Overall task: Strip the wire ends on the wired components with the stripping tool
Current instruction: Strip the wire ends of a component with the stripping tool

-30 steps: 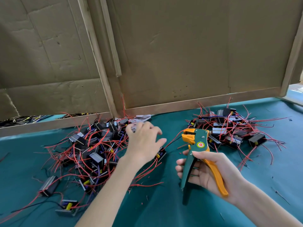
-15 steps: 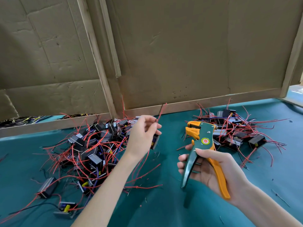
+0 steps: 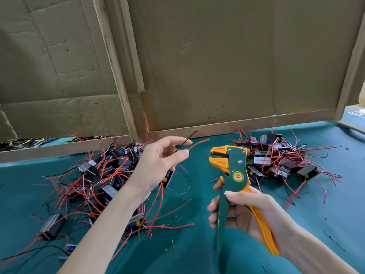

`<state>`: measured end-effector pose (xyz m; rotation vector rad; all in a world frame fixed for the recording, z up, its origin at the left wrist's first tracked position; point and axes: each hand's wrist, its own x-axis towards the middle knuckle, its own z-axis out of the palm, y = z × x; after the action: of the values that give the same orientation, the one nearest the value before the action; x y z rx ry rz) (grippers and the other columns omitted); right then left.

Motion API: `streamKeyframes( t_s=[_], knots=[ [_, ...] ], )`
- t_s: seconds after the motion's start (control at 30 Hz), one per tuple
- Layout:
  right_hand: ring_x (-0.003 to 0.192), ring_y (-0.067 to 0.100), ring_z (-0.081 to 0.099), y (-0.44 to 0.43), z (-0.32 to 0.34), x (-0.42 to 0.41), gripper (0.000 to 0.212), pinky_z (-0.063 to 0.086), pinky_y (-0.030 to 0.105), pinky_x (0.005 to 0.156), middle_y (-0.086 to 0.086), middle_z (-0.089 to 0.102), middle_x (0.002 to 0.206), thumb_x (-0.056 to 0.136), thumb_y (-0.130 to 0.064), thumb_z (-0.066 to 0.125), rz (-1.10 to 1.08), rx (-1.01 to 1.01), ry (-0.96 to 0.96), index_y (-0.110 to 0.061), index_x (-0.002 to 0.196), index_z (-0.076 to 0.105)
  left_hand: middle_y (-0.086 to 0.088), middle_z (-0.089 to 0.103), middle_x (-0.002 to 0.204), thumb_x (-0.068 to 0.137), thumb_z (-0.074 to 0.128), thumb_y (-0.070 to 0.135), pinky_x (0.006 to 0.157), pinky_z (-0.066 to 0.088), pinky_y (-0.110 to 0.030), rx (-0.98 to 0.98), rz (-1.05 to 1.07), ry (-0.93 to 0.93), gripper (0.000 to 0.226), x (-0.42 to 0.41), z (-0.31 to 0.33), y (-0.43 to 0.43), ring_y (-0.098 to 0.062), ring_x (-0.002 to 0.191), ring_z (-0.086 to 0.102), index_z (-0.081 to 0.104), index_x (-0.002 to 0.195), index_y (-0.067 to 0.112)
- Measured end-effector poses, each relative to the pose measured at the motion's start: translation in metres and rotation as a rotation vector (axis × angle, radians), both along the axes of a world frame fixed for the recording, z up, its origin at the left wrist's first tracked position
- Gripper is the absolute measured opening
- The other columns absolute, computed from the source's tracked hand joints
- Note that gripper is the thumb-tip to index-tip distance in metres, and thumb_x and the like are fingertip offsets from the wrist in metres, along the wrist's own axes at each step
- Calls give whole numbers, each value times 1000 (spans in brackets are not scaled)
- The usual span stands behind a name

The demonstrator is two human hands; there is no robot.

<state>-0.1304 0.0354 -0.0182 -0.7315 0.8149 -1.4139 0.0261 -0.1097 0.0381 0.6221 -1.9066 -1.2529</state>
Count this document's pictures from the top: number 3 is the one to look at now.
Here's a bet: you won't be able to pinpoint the person's right hand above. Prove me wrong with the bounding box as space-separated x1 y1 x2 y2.
207 178 297 255

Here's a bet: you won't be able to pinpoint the person's left hand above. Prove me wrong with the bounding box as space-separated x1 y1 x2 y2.
127 135 194 194

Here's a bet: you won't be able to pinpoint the transformer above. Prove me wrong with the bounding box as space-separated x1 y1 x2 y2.
161 130 211 189

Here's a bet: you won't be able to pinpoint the orange green wire strippers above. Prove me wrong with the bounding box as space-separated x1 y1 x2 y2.
209 145 280 256

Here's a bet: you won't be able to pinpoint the pile of wired transformers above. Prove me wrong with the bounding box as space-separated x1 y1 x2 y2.
0 134 195 260
231 118 346 210

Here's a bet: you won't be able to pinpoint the person's left forearm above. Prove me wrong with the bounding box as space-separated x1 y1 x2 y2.
57 185 146 274

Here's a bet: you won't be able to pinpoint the person's right forearm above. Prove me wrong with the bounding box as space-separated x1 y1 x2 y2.
279 222 357 274

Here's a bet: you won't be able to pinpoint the thin wooden strip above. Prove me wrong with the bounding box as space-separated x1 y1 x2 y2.
119 0 146 93

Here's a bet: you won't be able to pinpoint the flat grey board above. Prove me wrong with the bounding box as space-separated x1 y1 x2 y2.
336 105 365 135

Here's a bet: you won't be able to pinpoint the smooth brown cardboard panel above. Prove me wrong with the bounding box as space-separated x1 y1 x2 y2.
128 0 365 132

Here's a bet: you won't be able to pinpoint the creased brown cardboard panel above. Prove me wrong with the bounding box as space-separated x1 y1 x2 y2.
0 0 131 140

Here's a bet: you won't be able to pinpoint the long wooden bottom rail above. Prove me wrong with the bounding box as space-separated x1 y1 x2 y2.
147 108 337 140

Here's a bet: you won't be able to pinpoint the short wooden bottom rail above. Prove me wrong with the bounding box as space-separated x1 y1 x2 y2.
0 135 133 164

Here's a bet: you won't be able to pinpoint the wide wooden post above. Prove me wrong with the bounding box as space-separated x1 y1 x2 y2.
92 0 139 142

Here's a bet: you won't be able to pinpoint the heap of black cables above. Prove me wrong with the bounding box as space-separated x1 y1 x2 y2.
0 135 109 152

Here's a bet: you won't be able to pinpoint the wooden corner post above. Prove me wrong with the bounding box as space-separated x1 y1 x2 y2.
335 31 365 120

